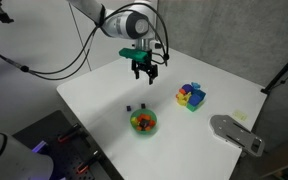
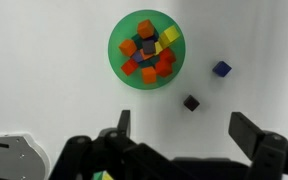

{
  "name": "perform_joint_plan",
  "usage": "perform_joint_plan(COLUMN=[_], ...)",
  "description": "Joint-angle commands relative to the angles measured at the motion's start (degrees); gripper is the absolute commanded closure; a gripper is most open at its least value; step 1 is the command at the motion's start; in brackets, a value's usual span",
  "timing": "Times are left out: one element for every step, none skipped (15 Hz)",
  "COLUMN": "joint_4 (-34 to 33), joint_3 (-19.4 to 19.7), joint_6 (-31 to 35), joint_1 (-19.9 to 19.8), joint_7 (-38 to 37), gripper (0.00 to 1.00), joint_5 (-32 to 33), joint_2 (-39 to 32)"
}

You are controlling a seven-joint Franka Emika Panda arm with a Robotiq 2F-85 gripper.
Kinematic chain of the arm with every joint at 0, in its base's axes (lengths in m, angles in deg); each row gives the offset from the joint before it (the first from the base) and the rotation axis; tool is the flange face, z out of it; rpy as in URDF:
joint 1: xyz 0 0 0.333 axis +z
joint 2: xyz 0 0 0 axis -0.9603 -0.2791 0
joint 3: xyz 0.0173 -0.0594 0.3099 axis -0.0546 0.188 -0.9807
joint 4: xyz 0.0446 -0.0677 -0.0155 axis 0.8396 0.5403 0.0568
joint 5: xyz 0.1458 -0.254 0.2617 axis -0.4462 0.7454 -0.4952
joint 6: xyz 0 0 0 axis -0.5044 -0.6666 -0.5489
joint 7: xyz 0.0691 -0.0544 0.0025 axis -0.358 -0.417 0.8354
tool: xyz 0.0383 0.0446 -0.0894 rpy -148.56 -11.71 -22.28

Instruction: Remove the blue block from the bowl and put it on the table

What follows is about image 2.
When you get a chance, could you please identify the large yellow wooden block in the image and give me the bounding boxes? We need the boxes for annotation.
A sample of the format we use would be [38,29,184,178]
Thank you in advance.
[158,25,182,48]

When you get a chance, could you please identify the grey purple wooden block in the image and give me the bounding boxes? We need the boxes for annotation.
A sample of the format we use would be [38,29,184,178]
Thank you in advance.
[141,39,157,55]

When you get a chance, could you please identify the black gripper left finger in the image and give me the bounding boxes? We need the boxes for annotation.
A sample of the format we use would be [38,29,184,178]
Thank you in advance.
[48,109,192,180]

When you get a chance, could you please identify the dark teal wooden block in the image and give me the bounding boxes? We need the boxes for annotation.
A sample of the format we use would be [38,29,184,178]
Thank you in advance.
[138,56,161,69]

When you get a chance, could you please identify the small purple wooden block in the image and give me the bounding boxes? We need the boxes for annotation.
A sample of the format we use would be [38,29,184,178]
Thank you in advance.
[131,49,144,64]

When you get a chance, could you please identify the dark green wooden block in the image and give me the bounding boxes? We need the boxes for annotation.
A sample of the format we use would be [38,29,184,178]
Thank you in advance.
[131,33,144,46]

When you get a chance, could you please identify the black wooden block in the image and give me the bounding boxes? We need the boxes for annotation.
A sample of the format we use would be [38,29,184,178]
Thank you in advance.
[183,94,201,112]

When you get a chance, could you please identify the red orange wooden block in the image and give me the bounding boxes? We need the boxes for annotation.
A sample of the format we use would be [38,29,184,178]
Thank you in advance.
[120,58,140,77]

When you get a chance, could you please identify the green plastic bowl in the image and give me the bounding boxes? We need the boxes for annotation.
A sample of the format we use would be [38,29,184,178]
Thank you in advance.
[107,9,187,90]

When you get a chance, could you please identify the yellow toy piece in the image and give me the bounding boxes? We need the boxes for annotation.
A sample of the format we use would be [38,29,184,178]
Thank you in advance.
[102,171,114,180]

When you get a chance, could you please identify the dark blue wooden block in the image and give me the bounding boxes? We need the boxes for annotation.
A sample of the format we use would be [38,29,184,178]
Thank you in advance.
[150,28,161,43]

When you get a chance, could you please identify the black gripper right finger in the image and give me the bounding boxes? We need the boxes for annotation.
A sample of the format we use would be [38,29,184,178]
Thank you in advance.
[228,111,288,180]

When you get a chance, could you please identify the small yellow wooden block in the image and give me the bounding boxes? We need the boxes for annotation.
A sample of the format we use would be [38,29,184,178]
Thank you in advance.
[153,41,165,56]

